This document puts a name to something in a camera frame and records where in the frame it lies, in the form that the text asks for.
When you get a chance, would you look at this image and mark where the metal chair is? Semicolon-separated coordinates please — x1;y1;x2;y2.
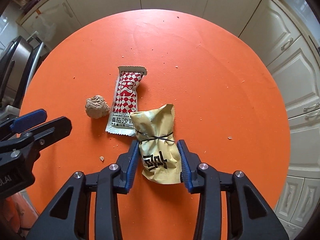
0;36;46;111

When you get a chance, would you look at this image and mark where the white hanging plastic bag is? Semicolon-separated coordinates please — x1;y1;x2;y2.
33;14;57;43

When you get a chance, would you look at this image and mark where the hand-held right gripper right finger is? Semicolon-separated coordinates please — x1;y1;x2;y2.
177;139;290;240

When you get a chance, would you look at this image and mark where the brown crumpled ball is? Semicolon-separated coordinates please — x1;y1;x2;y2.
84;94;111;118

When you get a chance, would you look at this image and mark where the black rubber band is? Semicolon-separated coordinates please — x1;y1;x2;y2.
134;129;175;145

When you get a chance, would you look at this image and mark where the tan snack packet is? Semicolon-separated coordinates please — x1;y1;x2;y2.
129;103;182;185

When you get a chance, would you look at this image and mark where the round orange table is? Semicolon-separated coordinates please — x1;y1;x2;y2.
17;0;320;233

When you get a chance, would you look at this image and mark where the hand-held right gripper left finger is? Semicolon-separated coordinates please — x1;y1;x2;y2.
26;139;140;240

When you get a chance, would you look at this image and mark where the red checkered sauce sachet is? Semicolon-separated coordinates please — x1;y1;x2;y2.
104;65;148;137

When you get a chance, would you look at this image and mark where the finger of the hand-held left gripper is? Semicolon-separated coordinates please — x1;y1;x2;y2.
0;109;48;141
17;116;73;161

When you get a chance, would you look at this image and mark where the orange plastic bag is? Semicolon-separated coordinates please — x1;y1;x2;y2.
3;192;40;233

